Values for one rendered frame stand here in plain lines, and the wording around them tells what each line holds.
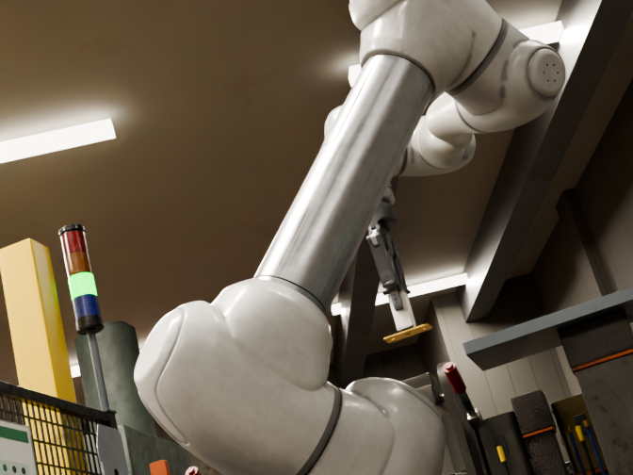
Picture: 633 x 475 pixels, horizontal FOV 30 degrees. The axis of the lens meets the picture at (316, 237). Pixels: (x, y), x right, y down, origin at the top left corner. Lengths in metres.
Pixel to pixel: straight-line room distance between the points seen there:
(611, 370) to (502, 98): 0.42
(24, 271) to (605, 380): 1.75
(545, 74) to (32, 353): 1.73
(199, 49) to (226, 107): 0.64
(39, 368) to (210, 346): 1.70
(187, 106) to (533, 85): 4.61
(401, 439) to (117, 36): 4.24
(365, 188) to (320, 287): 0.15
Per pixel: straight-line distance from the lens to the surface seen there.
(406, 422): 1.41
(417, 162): 2.22
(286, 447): 1.34
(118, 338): 7.27
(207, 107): 6.22
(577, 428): 1.89
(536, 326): 1.73
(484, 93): 1.67
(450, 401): 1.87
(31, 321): 3.03
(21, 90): 5.77
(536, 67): 1.65
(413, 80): 1.58
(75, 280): 3.20
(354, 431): 1.38
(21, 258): 3.10
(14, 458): 2.63
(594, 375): 1.74
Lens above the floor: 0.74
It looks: 21 degrees up
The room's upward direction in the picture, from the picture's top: 15 degrees counter-clockwise
